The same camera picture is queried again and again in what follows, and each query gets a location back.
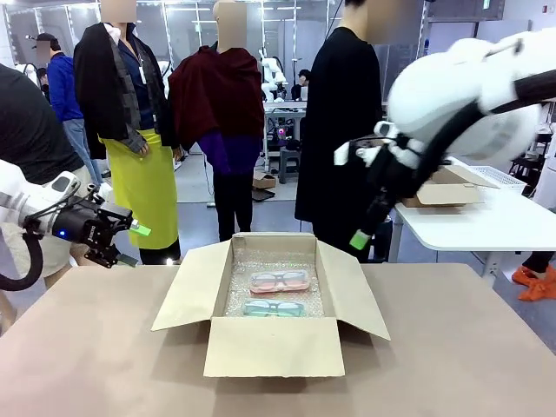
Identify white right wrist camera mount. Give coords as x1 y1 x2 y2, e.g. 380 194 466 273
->
333 121 395 167

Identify person black shirt beige shorts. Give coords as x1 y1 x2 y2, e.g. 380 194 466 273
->
0 63 88 331

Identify seated person in dark top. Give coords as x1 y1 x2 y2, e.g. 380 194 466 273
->
289 69 312 102

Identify cardboard box on floor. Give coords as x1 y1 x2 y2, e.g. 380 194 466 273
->
253 170 278 190

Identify white side table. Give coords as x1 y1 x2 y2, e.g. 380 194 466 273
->
392 158 556 288

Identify orange floor cloth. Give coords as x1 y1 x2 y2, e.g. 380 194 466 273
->
511 264 556 301

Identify teal glasses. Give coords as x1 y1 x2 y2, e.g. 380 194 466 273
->
242 298 306 319

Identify white plastic mesh basket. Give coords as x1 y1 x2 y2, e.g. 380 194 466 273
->
470 165 527 197

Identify person in blue jacket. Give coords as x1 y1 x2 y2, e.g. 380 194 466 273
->
35 32 104 186

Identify person in black shirt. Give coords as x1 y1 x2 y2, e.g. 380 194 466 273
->
294 0 394 264

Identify mannequin black jacket yellow skirt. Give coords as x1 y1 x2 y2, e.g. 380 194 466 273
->
72 0 183 265

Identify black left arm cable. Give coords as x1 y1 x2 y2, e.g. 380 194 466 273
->
0 228 45 293

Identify mannequin maroon shawl purple top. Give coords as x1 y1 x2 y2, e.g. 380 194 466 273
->
167 0 266 243

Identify small open cardboard box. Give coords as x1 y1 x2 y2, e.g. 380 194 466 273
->
400 164 501 209

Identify open brown cardboard box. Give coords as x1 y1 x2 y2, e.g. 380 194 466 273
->
150 232 392 380

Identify grey stool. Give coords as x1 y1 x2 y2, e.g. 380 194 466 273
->
278 147 301 185

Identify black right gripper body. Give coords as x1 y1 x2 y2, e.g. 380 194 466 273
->
366 144 430 206

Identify pink glasses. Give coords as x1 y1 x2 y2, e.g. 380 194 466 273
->
248 269 311 295

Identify clear bubble wrap sheet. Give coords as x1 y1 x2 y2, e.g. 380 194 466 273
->
222 249 326 319

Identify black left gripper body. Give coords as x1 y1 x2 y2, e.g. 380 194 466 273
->
51 203 134 269

